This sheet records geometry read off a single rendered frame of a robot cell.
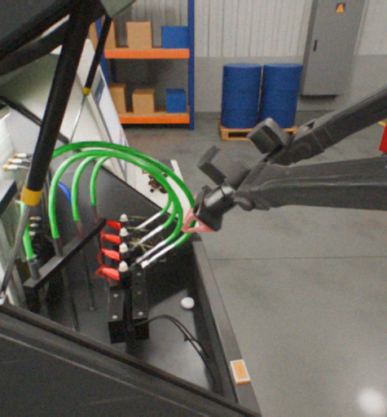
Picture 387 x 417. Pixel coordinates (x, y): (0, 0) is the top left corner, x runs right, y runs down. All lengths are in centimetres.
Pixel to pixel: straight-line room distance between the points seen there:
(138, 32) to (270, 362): 503
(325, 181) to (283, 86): 510
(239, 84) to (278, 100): 63
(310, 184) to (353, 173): 7
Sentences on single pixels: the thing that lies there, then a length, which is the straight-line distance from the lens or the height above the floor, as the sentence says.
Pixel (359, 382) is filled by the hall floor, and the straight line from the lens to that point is 217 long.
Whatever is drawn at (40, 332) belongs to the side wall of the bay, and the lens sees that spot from 53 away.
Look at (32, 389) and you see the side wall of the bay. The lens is 60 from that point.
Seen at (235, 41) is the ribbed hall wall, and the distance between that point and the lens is 722.
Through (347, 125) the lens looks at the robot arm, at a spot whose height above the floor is 144.
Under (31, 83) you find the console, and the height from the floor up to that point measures 148.
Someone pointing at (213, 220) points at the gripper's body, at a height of 126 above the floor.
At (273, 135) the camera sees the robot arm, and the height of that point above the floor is 139.
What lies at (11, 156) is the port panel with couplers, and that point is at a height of 131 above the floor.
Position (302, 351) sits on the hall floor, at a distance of 219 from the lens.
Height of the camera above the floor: 163
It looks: 29 degrees down
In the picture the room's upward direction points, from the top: straight up
